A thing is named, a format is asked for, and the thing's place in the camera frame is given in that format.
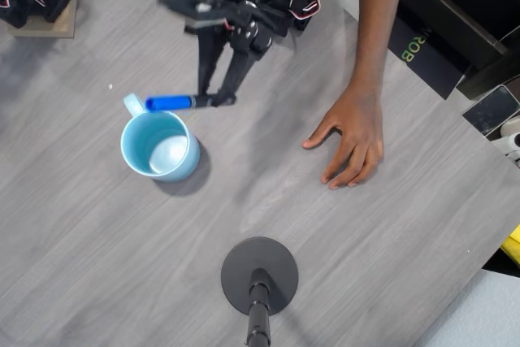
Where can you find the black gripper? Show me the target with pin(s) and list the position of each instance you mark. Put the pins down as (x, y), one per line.
(240, 43)

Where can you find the blue capped black marker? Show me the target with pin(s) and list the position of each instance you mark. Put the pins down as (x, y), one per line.
(168, 103)

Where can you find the person's left forearm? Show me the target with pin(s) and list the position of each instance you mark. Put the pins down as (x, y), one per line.
(378, 18)

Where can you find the light blue ceramic mug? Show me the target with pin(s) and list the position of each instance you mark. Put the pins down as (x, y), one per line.
(134, 148)

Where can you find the person's left hand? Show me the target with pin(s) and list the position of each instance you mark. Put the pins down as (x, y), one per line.
(361, 135)

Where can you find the wooden base board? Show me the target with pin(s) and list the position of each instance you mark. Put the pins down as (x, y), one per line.
(61, 28)

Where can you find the black round stand base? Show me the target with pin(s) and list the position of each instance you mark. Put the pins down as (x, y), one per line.
(260, 257)

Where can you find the black box green lettering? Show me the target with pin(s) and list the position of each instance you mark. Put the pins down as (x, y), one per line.
(438, 66)

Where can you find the dark screen phone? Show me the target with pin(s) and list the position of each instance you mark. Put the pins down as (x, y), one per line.
(493, 109)

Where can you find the white rounded plastic object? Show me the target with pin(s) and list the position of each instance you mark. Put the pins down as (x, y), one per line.
(512, 127)

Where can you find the white plastic device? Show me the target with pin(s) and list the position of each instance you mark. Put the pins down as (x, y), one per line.
(510, 144)

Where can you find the yellow object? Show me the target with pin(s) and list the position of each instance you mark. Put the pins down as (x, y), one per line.
(514, 245)

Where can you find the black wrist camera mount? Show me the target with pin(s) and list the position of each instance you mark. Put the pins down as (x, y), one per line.
(187, 5)

